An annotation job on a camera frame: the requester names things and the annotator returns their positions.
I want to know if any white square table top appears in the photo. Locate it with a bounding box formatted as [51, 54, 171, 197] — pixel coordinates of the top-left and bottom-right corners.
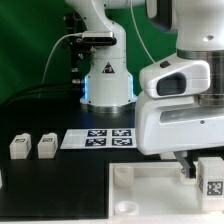
[108, 162, 224, 224]

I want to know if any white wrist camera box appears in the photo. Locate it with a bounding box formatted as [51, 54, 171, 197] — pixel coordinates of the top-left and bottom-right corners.
[140, 58, 210, 99]

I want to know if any black cable bundle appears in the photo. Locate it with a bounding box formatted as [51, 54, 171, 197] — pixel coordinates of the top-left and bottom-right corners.
[0, 81, 84, 109]

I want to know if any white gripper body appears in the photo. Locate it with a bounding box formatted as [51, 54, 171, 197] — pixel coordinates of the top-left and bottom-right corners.
[135, 92, 224, 155]

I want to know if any white camera cable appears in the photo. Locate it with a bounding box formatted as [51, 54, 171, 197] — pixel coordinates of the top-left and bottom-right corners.
[41, 32, 84, 84]

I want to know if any white cable right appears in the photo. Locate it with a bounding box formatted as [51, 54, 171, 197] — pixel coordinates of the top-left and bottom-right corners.
[129, 0, 156, 64]

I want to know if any black camera stand pole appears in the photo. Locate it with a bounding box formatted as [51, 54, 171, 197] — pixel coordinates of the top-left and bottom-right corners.
[64, 13, 90, 86]

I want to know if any white piece left edge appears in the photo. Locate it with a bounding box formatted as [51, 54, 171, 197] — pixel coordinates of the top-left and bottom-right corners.
[0, 169, 3, 189]

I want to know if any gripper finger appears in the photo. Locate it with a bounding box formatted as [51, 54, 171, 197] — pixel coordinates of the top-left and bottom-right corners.
[174, 151, 196, 179]

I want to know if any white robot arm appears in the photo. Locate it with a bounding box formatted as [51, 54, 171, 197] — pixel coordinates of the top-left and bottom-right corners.
[65, 0, 224, 155]

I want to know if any white marker sheet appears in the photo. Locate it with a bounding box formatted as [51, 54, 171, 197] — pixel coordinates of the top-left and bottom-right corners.
[61, 128, 136, 149]

